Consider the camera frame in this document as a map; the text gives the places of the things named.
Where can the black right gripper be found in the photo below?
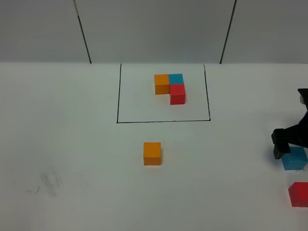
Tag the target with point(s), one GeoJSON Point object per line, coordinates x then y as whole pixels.
{"type": "Point", "coordinates": [297, 135]}

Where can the red template block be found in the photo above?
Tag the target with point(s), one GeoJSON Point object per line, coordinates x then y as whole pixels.
{"type": "Point", "coordinates": [177, 94]}

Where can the blue template block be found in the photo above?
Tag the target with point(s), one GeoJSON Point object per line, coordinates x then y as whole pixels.
{"type": "Point", "coordinates": [175, 79]}

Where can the orange template block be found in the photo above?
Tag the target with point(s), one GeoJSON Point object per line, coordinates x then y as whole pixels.
{"type": "Point", "coordinates": [161, 83]}

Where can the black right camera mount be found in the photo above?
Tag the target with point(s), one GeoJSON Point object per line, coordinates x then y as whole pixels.
{"type": "Point", "coordinates": [303, 96]}

